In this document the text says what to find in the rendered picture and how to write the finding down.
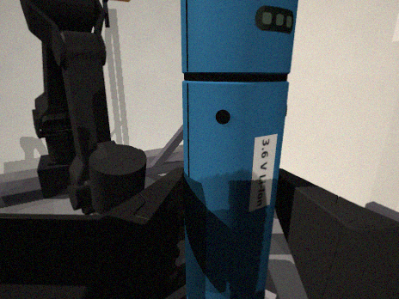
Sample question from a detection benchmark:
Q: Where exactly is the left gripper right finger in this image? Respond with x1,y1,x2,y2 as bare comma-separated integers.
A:
275,168,399,299

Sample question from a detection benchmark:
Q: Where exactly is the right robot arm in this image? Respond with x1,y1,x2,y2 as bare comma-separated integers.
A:
20,0,147,215

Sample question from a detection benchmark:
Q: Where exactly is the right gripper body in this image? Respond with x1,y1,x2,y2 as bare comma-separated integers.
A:
164,256,186,299

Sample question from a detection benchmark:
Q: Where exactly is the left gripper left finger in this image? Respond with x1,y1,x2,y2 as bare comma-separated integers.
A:
0,168,184,299

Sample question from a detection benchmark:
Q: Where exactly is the blue electric nut driver barrel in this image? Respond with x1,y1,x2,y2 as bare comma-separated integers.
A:
181,0,298,299

